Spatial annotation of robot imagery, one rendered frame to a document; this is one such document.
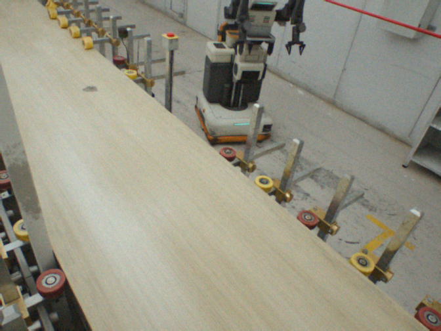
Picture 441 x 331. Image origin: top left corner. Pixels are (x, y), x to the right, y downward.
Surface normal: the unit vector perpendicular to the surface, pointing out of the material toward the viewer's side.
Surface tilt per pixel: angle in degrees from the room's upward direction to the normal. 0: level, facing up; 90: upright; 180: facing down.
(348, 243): 0
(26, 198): 90
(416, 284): 0
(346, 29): 90
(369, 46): 90
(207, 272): 0
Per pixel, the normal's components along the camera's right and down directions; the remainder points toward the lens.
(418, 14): -0.78, 0.30
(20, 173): 0.62, 0.53
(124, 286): 0.11, -0.79
